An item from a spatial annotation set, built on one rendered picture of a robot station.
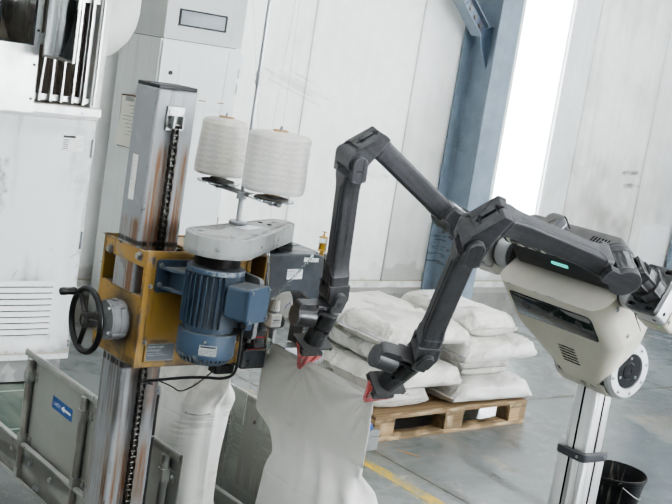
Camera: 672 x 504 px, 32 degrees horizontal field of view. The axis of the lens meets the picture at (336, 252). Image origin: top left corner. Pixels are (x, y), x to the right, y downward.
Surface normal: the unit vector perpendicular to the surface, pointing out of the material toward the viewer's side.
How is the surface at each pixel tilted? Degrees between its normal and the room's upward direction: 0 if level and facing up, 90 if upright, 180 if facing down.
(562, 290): 40
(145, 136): 90
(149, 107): 90
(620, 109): 90
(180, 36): 90
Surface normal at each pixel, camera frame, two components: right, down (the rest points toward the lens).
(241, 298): -0.46, 0.07
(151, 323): 0.62, 0.22
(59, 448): -0.77, -0.02
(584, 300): -0.40, -0.77
